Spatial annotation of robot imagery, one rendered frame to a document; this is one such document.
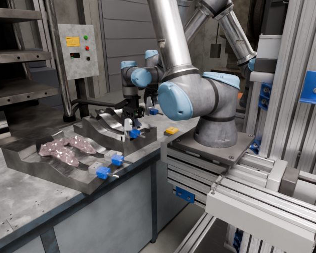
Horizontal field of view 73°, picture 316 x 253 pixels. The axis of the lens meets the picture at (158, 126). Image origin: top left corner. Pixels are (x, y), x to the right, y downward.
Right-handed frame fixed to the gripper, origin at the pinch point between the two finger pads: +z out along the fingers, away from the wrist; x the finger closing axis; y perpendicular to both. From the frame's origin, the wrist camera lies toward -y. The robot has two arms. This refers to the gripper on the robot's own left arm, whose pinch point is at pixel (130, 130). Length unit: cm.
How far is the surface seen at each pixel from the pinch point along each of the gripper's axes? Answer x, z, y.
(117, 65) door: 314, 24, -395
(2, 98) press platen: -33, -11, -79
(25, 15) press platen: -8, -59, -82
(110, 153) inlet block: -17.5, 4.0, 5.5
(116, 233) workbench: -18, 55, 4
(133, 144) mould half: 0.0, 7.5, 2.1
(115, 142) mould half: -6.9, 5.3, -4.2
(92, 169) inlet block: -29.9, 4.7, 9.2
